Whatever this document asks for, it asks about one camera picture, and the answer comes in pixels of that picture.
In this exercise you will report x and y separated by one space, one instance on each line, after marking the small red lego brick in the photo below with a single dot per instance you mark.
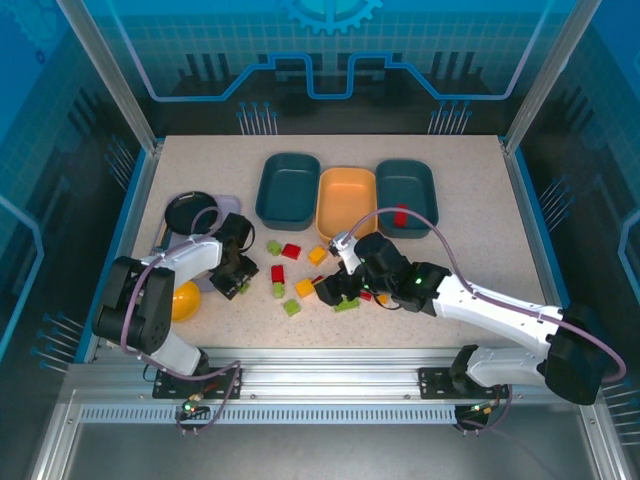
317 279
365 296

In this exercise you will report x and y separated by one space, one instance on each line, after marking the small green lego brick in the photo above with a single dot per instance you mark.
273 248
279 289
245 289

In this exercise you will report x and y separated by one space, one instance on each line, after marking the small orange lego brick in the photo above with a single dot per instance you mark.
382 299

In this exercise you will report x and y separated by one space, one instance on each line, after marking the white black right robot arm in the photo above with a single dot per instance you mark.
500 311

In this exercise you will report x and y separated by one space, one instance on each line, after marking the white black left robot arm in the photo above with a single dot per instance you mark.
190 256

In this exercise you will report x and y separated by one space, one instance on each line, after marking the long green lego brick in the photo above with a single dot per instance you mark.
345 306

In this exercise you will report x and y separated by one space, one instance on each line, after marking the lavender plastic tray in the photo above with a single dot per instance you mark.
231 202

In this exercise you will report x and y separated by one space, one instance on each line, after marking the yellow bowl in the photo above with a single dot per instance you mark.
186 302

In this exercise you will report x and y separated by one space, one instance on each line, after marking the black round plate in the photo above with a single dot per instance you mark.
182 212

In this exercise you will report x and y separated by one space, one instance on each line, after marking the teal plastic container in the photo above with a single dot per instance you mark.
405 182
287 195

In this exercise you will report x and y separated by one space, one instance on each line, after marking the orange plastic container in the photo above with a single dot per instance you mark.
345 200

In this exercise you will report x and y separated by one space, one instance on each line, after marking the small connector with green light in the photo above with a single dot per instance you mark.
189 404
481 410

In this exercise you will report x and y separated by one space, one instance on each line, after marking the slotted aluminium strip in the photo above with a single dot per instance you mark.
300 415

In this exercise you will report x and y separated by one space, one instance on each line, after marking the aluminium frame rail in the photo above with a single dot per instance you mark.
325 372

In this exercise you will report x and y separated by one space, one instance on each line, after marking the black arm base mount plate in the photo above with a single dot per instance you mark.
220 385
435 384

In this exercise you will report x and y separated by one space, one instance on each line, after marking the aluminium frame post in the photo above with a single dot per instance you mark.
550 75
110 75

